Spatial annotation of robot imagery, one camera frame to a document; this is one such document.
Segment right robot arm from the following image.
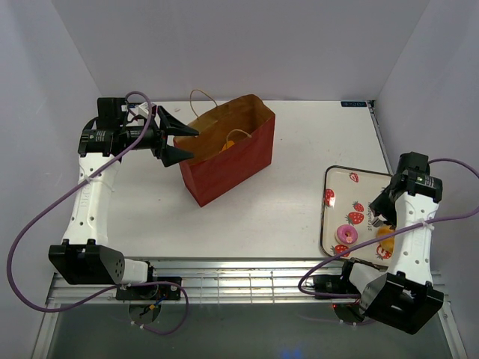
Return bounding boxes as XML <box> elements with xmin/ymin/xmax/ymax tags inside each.
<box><xmin>338</xmin><ymin>152</ymin><xmax>444</xmax><ymax>334</ymax></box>

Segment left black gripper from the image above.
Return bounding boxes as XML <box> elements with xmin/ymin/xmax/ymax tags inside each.
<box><xmin>121</xmin><ymin>105</ymin><xmax>199</xmax><ymax>167</ymax></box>

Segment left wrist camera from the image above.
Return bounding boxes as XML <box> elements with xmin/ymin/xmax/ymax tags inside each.
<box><xmin>128</xmin><ymin>102</ymin><xmax>150</xmax><ymax>118</ymax></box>

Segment red paper bag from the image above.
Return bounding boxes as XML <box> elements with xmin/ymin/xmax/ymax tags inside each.
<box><xmin>173</xmin><ymin>94</ymin><xmax>275</xmax><ymax>207</ymax></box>

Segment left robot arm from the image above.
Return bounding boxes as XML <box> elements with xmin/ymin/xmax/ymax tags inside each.
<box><xmin>48</xmin><ymin>97</ymin><xmax>199</xmax><ymax>299</ymax></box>

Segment small fake croissant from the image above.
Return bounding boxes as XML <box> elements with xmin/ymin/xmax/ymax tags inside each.
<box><xmin>376</xmin><ymin>225</ymin><xmax>395</xmax><ymax>254</ymax></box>

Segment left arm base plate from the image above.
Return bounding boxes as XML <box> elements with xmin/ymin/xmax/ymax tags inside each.
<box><xmin>115</xmin><ymin>277</ymin><xmax>182</xmax><ymax>301</ymax></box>

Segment pink fake donut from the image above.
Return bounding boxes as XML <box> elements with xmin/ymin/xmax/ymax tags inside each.
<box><xmin>335</xmin><ymin>224</ymin><xmax>359</xmax><ymax>245</ymax></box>

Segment large fake croissant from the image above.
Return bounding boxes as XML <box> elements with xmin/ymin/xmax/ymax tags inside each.
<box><xmin>220</xmin><ymin>140</ymin><xmax>235</xmax><ymax>152</ymax></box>

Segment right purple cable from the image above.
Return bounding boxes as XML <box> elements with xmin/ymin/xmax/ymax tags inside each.
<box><xmin>297</xmin><ymin>157</ymin><xmax>479</xmax><ymax>326</ymax></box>

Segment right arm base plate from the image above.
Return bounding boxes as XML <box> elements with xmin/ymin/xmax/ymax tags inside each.
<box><xmin>307</xmin><ymin>274</ymin><xmax>359</xmax><ymax>299</ymax></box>

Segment strawberry pattern tray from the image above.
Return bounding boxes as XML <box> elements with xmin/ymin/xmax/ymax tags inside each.
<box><xmin>320</xmin><ymin>166</ymin><xmax>392</xmax><ymax>267</ymax></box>

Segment silver metal tongs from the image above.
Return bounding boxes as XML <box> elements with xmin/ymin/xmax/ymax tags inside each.
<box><xmin>371</xmin><ymin>209</ymin><xmax>386</xmax><ymax>228</ymax></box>

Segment right blue table label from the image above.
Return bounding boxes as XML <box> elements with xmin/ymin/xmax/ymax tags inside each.
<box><xmin>341</xmin><ymin>101</ymin><xmax>367</xmax><ymax>108</ymax></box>

